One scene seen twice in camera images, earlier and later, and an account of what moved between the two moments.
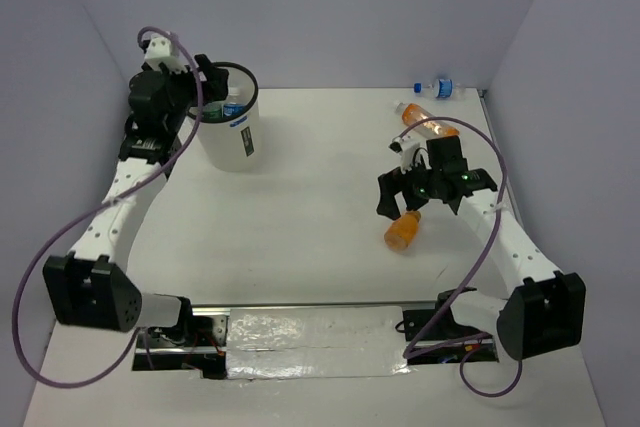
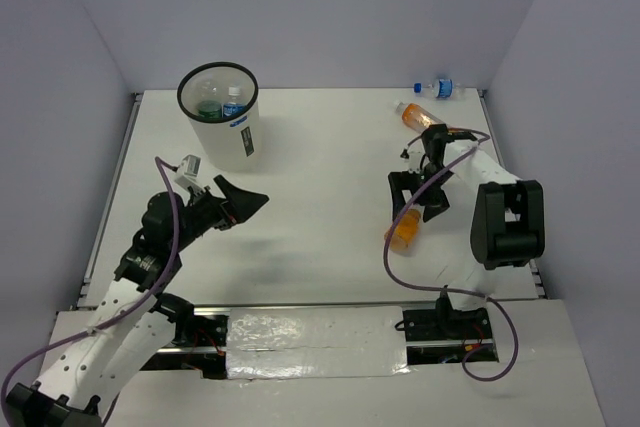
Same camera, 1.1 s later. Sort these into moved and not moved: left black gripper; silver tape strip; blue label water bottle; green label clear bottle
Moved: left black gripper
Not moved: green label clear bottle; blue label water bottle; silver tape strip
